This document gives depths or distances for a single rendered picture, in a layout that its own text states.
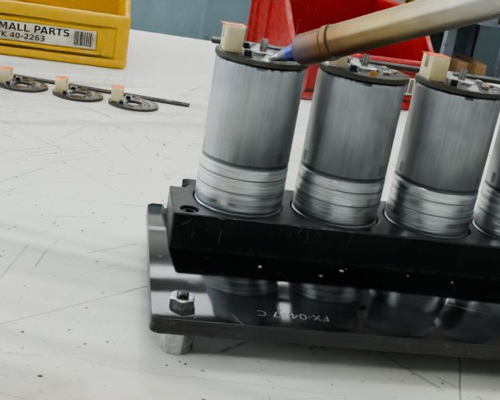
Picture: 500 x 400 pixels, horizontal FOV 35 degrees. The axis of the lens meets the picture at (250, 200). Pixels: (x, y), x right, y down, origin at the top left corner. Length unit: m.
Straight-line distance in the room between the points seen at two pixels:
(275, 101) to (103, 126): 0.17
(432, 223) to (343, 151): 0.03
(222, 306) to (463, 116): 0.08
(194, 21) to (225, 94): 4.43
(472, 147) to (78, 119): 0.20
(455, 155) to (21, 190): 0.14
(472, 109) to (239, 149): 0.06
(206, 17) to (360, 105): 4.43
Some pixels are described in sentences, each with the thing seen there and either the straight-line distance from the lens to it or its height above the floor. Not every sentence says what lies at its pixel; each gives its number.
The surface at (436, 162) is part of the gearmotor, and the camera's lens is 0.22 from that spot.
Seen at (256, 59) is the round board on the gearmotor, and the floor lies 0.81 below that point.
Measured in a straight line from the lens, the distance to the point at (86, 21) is 0.48.
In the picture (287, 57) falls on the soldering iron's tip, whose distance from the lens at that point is 0.20.
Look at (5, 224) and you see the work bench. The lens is 0.25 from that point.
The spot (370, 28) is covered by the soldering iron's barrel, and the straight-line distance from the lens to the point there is 0.19.
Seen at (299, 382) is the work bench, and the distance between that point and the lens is 0.18.
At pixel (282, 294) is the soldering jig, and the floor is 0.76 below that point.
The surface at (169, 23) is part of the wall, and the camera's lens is 4.63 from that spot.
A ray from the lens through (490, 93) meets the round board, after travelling 0.22.
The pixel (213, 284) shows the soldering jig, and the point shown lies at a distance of 0.19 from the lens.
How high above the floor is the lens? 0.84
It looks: 19 degrees down
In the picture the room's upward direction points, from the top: 10 degrees clockwise
